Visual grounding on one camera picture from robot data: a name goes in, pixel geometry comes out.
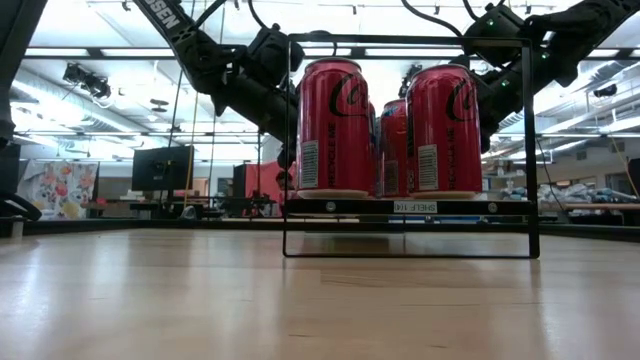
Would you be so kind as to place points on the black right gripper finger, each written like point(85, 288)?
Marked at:
point(486, 140)

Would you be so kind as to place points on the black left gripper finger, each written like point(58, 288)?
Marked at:
point(287, 155)

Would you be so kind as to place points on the red cola can black script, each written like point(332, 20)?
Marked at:
point(445, 130)
point(332, 130)

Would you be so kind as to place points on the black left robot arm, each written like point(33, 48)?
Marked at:
point(172, 22)

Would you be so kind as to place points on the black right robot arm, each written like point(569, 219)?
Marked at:
point(590, 25)

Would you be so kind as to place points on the white shelf label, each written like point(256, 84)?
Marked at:
point(415, 206)

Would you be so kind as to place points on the red partition panel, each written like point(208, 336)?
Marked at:
point(265, 190)

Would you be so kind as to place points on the black monitor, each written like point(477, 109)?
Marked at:
point(162, 167)

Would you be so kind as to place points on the cluttered background table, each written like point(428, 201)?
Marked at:
point(585, 205)

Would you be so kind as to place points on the black ceiling light cluster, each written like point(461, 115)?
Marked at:
point(90, 82)

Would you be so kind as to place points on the floral cloth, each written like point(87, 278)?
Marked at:
point(57, 190)

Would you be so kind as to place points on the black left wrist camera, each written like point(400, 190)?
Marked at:
point(272, 52)

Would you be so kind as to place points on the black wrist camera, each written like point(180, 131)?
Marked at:
point(495, 35)
point(272, 52)

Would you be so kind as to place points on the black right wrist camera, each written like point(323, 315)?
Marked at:
point(495, 35)

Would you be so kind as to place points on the wooden shelf black metal frame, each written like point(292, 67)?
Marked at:
point(350, 206)

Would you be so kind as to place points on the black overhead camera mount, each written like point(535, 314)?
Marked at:
point(410, 80)

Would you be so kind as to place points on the black ceiling camera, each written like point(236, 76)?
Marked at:
point(605, 91)

